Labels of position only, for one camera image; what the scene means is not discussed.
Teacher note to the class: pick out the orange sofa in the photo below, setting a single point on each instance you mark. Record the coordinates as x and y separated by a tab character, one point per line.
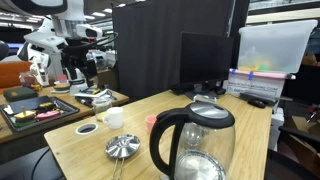
11	73

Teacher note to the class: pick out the black office chair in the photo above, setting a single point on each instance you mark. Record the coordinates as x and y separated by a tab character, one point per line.
295	131

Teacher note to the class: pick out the pink flat lid blue tape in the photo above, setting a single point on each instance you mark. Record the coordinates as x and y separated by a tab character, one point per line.
266	74

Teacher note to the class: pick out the pink red block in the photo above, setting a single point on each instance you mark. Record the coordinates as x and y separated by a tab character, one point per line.
48	115

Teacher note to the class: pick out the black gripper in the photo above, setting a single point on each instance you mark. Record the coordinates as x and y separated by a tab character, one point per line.
76	53

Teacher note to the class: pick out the yellow green block stack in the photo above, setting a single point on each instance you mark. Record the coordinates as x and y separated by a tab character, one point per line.
25	116

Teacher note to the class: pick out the clear jar lid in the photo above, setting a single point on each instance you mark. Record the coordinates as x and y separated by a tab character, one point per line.
101	100

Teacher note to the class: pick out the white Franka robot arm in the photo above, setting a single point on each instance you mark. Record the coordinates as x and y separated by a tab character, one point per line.
68	20

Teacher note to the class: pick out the black notebook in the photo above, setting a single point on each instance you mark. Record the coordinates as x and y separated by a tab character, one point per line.
28	103

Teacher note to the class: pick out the clear plastic storage bin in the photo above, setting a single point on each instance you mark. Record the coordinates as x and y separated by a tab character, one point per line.
276	43

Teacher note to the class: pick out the black keyboard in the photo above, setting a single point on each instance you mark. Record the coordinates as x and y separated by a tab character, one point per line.
258	96

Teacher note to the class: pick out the black computer mouse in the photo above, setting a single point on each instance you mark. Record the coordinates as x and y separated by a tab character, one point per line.
256	103

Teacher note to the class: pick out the black curtain partition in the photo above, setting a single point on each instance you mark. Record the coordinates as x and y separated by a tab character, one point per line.
146	50

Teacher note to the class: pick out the white ceramic mug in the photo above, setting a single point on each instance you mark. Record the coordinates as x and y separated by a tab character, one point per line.
115	118

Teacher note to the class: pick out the glass jar with yellow contents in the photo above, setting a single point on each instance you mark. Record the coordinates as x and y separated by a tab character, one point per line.
101	112

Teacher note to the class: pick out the small pink cup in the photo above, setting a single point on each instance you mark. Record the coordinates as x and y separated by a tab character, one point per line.
150	124

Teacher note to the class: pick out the pile of papers and tools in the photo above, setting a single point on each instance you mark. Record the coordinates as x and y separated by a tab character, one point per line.
93	94

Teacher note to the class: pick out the black plastic tray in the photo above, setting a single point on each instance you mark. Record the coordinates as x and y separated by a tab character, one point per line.
70	109

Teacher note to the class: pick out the brown cardboard box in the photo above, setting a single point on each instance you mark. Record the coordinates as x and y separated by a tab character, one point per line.
300	123

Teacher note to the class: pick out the white printed cardboard box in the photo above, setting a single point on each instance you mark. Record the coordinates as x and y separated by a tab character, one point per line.
256	88

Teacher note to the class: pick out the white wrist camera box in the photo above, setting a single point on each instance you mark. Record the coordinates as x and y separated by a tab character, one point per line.
88	31

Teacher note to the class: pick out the white cylinder black band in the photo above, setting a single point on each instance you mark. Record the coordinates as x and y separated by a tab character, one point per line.
78	87

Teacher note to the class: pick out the white box under table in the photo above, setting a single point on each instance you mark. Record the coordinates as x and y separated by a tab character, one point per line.
276	130

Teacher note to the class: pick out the black computer monitor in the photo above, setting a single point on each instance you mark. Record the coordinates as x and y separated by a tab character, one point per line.
205	58

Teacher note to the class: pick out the black yellow block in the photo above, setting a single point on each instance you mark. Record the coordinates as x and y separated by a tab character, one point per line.
46	106

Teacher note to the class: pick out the dark green case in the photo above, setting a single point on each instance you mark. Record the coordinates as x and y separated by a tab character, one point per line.
20	94

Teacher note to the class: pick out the stacked coloured dishes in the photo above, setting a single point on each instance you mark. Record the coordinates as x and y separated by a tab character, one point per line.
61	86

